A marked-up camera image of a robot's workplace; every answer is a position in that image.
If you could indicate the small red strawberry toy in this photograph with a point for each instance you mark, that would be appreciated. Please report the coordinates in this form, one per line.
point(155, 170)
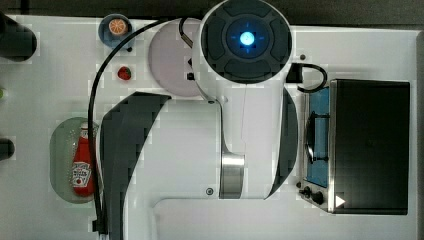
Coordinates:
point(124, 73)

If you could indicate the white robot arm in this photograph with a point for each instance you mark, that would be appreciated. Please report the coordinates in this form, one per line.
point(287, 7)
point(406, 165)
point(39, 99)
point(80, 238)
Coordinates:
point(237, 139)

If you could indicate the large grey plate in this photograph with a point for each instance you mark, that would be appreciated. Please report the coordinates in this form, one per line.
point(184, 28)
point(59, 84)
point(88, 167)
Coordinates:
point(168, 59)

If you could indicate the orange slice toy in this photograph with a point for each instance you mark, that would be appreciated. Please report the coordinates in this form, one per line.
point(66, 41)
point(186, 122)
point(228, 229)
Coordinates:
point(118, 27)

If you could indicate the black toaster oven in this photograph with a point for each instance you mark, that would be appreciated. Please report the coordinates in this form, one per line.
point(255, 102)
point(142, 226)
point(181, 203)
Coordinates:
point(356, 147)

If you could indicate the red ketchup bottle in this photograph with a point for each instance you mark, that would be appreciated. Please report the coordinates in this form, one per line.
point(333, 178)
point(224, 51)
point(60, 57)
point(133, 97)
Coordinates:
point(81, 180)

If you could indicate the black cylinder container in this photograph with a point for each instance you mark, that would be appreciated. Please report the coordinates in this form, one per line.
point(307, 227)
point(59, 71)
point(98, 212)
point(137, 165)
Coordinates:
point(17, 42)

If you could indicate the small black cylinder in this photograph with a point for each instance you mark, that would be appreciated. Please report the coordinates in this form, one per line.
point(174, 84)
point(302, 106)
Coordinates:
point(7, 149)

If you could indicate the green oval strainer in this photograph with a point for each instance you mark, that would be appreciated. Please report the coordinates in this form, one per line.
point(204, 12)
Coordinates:
point(62, 146)

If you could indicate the blue bowl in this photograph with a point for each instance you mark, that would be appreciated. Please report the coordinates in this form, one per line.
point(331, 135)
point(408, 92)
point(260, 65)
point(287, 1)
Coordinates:
point(105, 35)

